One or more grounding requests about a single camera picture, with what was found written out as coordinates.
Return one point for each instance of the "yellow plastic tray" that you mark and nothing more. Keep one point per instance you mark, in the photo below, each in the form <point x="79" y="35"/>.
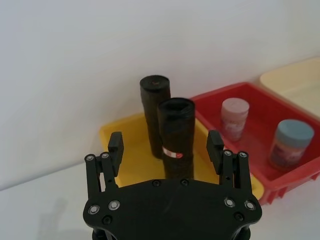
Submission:
<point x="132" y="130"/>

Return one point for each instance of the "cream plastic tray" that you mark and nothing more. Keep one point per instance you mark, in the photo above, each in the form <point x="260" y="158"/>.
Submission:
<point x="300" y="82"/>

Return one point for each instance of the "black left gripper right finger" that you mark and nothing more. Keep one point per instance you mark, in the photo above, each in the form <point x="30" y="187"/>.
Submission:
<point x="215" y="155"/>

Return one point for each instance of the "jar with pink lid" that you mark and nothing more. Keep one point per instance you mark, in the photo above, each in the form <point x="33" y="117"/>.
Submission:
<point x="233" y="120"/>

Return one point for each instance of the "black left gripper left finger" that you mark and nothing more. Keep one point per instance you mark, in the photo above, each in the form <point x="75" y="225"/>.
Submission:
<point x="112" y="160"/>

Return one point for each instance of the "black roll with white label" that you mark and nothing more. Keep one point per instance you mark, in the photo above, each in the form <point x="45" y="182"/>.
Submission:
<point x="177" y="135"/>

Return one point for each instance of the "jar with blue lid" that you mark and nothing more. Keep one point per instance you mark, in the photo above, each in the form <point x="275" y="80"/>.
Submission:
<point x="290" y="145"/>

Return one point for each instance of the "black roll with closed end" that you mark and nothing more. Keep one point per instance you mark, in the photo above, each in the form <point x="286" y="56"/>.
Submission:
<point x="150" y="112"/>

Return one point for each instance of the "red plastic tray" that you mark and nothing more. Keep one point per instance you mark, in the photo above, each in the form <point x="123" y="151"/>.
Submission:
<point x="260" y="117"/>

